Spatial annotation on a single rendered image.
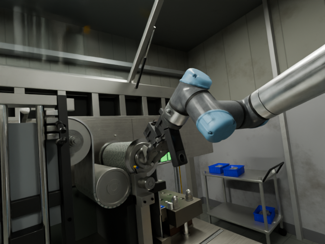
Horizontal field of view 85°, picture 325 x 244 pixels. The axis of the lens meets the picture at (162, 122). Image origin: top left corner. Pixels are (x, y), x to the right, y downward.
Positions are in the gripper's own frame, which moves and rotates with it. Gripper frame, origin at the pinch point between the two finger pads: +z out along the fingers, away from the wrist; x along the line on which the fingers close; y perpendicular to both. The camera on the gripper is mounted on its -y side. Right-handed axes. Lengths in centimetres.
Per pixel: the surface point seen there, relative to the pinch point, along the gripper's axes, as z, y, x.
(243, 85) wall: 5, 92, -217
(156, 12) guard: -37, 59, -18
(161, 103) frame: 10, 48, -39
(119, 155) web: 6.2, 9.9, 6.6
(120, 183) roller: 6.4, -1.3, 10.3
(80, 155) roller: -0.1, 7.9, 22.1
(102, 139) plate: 21.6, 31.8, 2.9
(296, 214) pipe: 74, -61, -205
